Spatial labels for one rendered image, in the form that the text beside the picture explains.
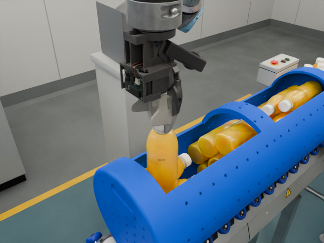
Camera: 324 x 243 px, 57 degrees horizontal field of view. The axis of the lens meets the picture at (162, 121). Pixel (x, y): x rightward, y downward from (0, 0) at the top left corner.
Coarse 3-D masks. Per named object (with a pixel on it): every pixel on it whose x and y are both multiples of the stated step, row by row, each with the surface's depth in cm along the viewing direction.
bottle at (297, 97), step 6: (306, 84) 107; (312, 84) 107; (318, 84) 108; (294, 90) 103; (300, 90) 103; (306, 90) 104; (312, 90) 105; (318, 90) 107; (288, 96) 102; (294, 96) 101; (300, 96) 101; (306, 96) 102; (312, 96) 105; (294, 102) 100; (300, 102) 101; (294, 108) 101
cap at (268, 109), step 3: (267, 105) 106; (270, 105) 106; (264, 108) 107; (267, 108) 106; (270, 108) 105; (273, 108) 106; (264, 111) 108; (267, 111) 107; (270, 111) 105; (273, 111) 106; (267, 114) 107; (270, 114) 106
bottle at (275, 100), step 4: (288, 88) 114; (292, 88) 114; (280, 92) 112; (284, 92) 111; (272, 96) 110; (276, 96) 108; (280, 96) 108; (268, 100) 110; (272, 100) 108; (276, 100) 107; (280, 100) 107; (268, 104) 108; (272, 104) 107; (276, 104) 106; (276, 108) 107; (276, 112) 108; (280, 112) 108
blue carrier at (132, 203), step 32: (256, 96) 114; (320, 96) 97; (192, 128) 94; (256, 128) 80; (288, 128) 85; (320, 128) 94; (128, 160) 68; (224, 160) 71; (256, 160) 76; (288, 160) 85; (96, 192) 77; (128, 192) 60; (160, 192) 61; (192, 192) 64; (224, 192) 69; (256, 192) 78; (128, 224) 66; (160, 224) 59; (192, 224) 63; (224, 224) 75
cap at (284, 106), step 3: (282, 102) 100; (285, 102) 99; (288, 102) 100; (279, 105) 102; (282, 105) 101; (285, 105) 100; (288, 105) 99; (279, 108) 102; (282, 108) 101; (285, 108) 100; (288, 108) 99; (282, 111) 102; (285, 111) 101
